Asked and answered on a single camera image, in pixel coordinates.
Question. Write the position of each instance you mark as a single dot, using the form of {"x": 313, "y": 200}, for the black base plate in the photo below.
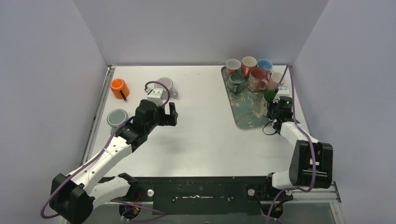
{"x": 251, "y": 195}

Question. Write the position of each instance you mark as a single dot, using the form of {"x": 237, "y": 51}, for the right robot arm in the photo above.
{"x": 311, "y": 162}

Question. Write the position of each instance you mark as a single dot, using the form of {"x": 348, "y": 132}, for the grey-blue glazed mug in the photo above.
{"x": 236, "y": 82}

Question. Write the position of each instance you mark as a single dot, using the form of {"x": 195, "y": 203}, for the cream speckled mug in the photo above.
{"x": 268, "y": 95}

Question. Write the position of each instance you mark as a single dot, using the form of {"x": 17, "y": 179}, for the aluminium rail frame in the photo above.
{"x": 206, "y": 141}

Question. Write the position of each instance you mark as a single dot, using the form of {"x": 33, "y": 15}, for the teal floral tray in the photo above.
{"x": 245, "y": 106}

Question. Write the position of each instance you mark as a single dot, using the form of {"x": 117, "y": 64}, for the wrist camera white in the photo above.
{"x": 282, "y": 91}
{"x": 156, "y": 96}

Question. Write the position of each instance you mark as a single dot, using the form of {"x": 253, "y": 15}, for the terracotta pink mug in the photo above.
{"x": 232, "y": 66}

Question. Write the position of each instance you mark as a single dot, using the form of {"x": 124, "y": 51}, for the orange mug black handle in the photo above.
{"x": 120, "y": 89}

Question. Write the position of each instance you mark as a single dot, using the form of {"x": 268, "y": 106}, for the mauve ribbed mug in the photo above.
{"x": 170, "y": 85}

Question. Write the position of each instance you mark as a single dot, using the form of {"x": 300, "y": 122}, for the light pink faceted mug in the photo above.
{"x": 275, "y": 80}

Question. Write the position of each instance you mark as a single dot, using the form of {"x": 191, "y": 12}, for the salmon pink mug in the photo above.
{"x": 248, "y": 63}

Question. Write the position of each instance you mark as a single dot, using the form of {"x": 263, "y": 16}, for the pink ghost pattern mug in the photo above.
{"x": 257, "y": 80}

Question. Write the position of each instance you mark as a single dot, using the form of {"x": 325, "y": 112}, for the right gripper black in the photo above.
{"x": 272, "y": 103}

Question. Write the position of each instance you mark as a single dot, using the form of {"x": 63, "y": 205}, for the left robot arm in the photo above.
{"x": 92, "y": 173}

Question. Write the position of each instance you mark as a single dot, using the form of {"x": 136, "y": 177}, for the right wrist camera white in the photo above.
{"x": 282, "y": 91}

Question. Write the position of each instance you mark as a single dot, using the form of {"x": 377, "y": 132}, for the light blue mug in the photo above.
{"x": 265, "y": 64}

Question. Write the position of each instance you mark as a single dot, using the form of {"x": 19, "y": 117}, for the sage green mug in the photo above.
{"x": 116, "y": 117}

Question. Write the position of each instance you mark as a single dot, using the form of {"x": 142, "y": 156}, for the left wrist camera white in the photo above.
{"x": 156, "y": 96}

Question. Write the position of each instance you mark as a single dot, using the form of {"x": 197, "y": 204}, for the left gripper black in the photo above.
{"x": 164, "y": 115}

